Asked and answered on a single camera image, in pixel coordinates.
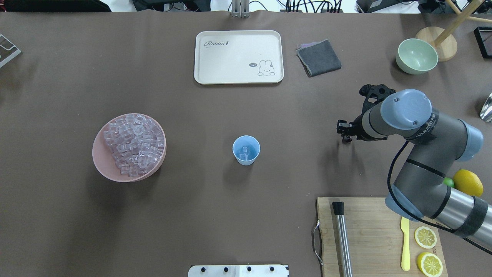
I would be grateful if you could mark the white cup rack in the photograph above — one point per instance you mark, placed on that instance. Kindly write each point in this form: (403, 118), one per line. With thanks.
(8, 50)

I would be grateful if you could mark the yellow plastic knife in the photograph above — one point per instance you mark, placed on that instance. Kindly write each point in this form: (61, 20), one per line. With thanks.
(405, 250)

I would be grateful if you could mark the lemon half upper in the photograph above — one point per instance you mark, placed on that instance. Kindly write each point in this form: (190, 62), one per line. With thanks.
(425, 237)

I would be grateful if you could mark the lemon half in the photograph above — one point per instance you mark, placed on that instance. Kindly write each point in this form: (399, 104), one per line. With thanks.
(425, 237)
(429, 264)

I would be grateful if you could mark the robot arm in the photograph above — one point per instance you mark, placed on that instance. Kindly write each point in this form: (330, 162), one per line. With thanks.
(419, 193)

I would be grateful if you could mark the black framed tray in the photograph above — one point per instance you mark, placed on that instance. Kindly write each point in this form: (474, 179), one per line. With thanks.
(483, 36)

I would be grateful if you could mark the cream rabbit tray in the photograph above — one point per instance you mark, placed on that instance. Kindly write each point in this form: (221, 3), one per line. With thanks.
(238, 57)

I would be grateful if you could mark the clear ice cubes pile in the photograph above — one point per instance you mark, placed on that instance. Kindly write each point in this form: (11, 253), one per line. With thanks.
(134, 144)

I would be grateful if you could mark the wooden cup tree stand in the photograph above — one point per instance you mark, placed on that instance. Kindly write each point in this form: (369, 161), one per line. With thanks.
(442, 40)

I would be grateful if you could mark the metal ice scoop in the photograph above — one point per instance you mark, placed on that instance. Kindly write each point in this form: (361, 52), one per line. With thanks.
(486, 110)

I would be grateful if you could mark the light blue plastic cup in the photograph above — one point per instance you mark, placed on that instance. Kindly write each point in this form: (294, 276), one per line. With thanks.
(246, 149)

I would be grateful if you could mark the yellow lemon upper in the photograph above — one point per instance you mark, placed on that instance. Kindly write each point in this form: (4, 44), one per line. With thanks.
(468, 182)

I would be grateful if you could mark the dark red cherries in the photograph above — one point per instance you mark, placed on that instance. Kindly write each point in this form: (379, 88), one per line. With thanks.
(346, 139)

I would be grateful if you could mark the aluminium frame post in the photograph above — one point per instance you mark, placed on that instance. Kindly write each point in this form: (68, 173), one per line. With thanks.
(240, 9)

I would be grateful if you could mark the mint green bowl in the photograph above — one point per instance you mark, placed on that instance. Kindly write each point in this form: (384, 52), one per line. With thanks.
(415, 56)

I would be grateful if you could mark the lemon half lower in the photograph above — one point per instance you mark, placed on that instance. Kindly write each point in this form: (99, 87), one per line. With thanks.
(429, 264)

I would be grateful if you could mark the grey folded cloth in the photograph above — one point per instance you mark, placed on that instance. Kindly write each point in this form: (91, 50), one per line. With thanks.
(318, 58)

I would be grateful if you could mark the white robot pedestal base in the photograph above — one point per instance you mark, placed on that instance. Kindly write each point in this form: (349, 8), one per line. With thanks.
(246, 270)

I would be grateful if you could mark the green lime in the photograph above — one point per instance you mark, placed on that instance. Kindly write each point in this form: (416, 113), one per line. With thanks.
(449, 182)

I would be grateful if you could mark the pink bowl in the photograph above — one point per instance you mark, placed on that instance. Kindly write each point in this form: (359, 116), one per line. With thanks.
(103, 161)

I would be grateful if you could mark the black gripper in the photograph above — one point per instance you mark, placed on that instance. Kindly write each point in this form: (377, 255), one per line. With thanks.
(356, 129)

